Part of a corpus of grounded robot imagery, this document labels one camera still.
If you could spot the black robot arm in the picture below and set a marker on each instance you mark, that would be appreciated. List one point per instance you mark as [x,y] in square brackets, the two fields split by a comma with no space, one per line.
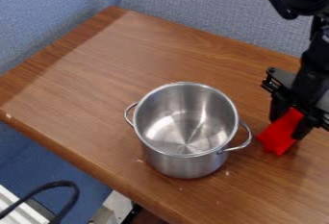
[303,90]

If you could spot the white box under table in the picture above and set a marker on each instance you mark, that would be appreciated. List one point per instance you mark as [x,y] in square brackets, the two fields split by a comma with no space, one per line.
[113,210]

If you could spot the red block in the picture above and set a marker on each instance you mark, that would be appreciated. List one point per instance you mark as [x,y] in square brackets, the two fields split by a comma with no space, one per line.
[275,137]

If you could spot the stainless steel metal pot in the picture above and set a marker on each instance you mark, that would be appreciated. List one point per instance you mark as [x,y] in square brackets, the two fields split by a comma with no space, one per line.
[184,122]

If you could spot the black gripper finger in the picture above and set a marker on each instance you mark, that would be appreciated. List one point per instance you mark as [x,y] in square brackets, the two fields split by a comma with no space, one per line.
[281,103]
[305,126]

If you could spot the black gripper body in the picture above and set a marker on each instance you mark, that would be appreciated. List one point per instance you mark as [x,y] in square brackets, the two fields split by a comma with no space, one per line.
[279,82]

